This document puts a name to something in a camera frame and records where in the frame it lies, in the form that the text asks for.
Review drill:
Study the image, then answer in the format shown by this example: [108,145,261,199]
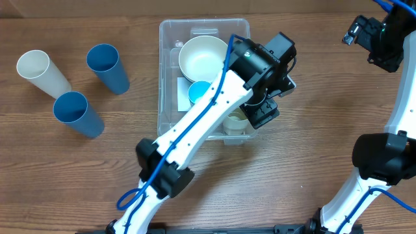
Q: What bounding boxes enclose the cream bowl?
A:
[179,36,228,83]

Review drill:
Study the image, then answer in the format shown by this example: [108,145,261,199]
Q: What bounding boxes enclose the light blue small cup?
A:
[188,81,211,106]

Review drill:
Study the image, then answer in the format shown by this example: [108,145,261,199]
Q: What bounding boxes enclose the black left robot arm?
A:
[105,33,296,234]

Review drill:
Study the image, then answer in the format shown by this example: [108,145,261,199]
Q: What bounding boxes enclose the blue tall cup front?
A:
[53,91,105,138]

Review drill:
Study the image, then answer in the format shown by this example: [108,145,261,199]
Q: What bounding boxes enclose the cream tall cup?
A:
[222,108,256,135]
[16,50,72,99]

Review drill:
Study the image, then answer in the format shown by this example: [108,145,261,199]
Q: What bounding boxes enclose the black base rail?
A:
[75,222,364,234]

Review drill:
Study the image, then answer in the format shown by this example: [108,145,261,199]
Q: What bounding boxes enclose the white label in container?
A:
[177,77,192,112]

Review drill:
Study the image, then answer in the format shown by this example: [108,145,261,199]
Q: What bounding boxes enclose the blue tall cup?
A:
[86,44,130,94]
[53,91,105,138]

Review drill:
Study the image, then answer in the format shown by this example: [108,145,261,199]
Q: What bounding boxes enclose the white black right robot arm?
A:
[295,0,415,233]

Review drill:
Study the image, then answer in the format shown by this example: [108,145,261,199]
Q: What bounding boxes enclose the clear plastic storage container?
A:
[157,18,250,136]

